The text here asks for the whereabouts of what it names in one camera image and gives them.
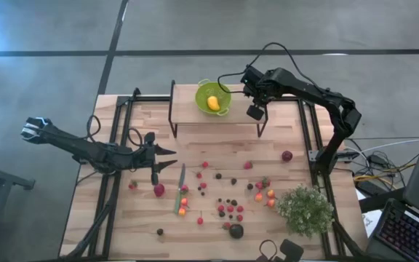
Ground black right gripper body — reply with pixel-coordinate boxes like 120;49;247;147
240;64;269;122

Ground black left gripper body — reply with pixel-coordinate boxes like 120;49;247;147
131;131;159;186

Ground yellow toy mango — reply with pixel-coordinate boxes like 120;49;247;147
207;95;221;112

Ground wooden riser shelf black legs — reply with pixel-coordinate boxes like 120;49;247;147
168;79;269;139

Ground green colander bowl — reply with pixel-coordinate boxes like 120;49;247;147
194;78;233;117

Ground dark toy avocado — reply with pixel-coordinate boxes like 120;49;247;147
228;223;245;240

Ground potted plant white flowers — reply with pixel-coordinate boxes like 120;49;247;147
276;183;336;239

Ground black power adapter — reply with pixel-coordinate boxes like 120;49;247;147
368;154;387;167

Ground black power brick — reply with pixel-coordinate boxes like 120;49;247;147
356;180;382;197

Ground black boxy device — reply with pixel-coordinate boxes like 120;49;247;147
279;238;305;262

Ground white paper sheet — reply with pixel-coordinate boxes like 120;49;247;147
362;209;383;238

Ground backlit black keyboard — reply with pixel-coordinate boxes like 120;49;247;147
364;199;419;262

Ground knife with green handle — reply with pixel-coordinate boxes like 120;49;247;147
173;162;187;216

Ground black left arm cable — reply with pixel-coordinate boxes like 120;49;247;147
84;114;145;147

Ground black cable loop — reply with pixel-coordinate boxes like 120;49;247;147
258;239;279;262

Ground yellow cable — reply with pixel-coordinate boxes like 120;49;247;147
353;162;418;183

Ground white cable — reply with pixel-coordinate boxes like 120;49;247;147
343;138;419;156

